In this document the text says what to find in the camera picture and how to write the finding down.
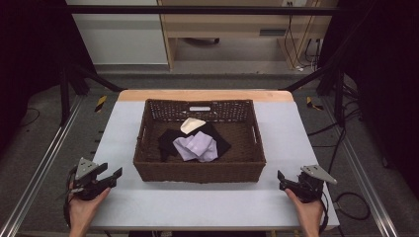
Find black horizontal frame bar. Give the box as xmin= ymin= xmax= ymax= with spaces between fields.
xmin=64 ymin=4 xmax=342 ymax=17

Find white table mat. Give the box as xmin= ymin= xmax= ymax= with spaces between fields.
xmin=90 ymin=100 xmax=341 ymax=231

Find brown wicker basket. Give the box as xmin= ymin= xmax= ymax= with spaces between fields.
xmin=132 ymin=98 xmax=267 ymax=184

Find cream cloth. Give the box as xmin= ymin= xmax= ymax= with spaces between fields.
xmin=180 ymin=117 xmax=208 ymax=135

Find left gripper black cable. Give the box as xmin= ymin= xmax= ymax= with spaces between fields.
xmin=62 ymin=166 xmax=79 ymax=229

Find cables under desk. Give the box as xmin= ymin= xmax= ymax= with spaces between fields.
xmin=284 ymin=1 xmax=323 ymax=72

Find lilac cloth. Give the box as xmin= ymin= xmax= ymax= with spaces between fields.
xmin=172 ymin=130 xmax=219 ymax=163

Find yellow black tape strip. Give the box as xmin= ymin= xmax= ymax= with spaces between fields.
xmin=94 ymin=95 xmax=109 ymax=114
xmin=305 ymin=96 xmax=324 ymax=112

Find black frame stand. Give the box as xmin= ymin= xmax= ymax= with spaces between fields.
xmin=58 ymin=60 xmax=126 ymax=126
xmin=280 ymin=58 xmax=349 ymax=127

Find wooden desk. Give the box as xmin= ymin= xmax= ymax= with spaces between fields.
xmin=157 ymin=0 xmax=340 ymax=71

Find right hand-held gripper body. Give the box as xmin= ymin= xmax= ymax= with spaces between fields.
xmin=293 ymin=164 xmax=338 ymax=204

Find aluminium floor rail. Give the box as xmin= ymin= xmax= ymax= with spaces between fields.
xmin=319 ymin=97 xmax=400 ymax=237
xmin=0 ymin=94 xmax=85 ymax=237

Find person's left hand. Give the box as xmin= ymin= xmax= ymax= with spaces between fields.
xmin=67 ymin=182 xmax=113 ymax=232

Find person's right hand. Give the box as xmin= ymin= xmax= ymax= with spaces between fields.
xmin=284 ymin=188 xmax=326 ymax=232

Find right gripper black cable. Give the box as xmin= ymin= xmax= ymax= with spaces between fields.
xmin=316 ymin=190 xmax=331 ymax=235

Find thin black floor cable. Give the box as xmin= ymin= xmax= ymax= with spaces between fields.
xmin=19 ymin=107 xmax=42 ymax=128

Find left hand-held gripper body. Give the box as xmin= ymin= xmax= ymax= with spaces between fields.
xmin=68 ymin=157 xmax=112 ymax=201

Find black cloth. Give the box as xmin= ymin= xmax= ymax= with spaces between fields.
xmin=157 ymin=121 xmax=232 ymax=163

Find black curtain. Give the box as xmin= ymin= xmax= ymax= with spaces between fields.
xmin=317 ymin=0 xmax=419 ymax=192
xmin=0 ymin=0 xmax=99 ymax=156

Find white cabinet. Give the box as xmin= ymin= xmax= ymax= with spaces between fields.
xmin=64 ymin=0 xmax=170 ymax=66

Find black floor cable loop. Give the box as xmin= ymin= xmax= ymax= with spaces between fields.
xmin=333 ymin=192 xmax=372 ymax=221

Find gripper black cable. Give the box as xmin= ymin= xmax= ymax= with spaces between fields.
xmin=62 ymin=166 xmax=79 ymax=229
xmin=316 ymin=190 xmax=331 ymax=235

